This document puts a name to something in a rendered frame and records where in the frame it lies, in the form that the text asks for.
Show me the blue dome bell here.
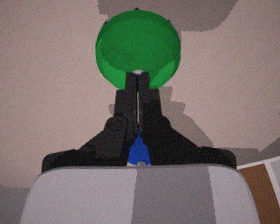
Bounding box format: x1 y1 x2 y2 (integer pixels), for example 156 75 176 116
128 124 151 166

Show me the green bell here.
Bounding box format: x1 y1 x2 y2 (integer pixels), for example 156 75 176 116
95 8 181 94

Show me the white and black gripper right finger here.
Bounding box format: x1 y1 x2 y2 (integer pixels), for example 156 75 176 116
138 72 237 170

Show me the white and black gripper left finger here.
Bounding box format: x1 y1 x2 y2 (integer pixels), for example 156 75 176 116
41 72 138 173

